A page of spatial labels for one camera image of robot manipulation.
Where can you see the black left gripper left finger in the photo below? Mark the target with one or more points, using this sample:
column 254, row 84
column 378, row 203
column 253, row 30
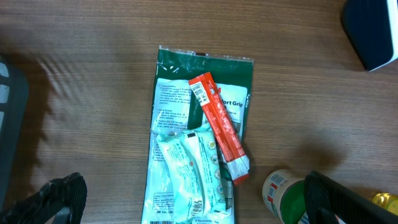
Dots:
column 60, row 200

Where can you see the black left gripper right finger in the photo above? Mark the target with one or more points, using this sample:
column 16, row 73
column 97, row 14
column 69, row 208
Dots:
column 328, row 202

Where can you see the red-lidded white cup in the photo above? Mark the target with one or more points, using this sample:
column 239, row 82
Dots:
column 282, row 194

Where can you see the yellow liquid Vim bottle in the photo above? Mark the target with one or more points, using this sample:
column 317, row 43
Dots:
column 387, row 201

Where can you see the light teal wipes packet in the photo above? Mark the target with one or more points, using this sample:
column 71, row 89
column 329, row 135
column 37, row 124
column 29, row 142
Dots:
column 194, row 170

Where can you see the green 3M glove package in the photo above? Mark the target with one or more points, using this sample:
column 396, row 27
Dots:
column 175, row 109

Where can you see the red stick sachet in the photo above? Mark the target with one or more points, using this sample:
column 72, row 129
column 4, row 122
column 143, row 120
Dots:
column 206, row 92

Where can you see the white barcode scanner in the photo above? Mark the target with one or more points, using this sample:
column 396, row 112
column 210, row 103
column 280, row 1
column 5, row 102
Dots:
column 371, row 26

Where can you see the grey plastic mesh basket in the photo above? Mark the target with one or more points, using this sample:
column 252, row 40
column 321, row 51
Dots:
column 14, row 96

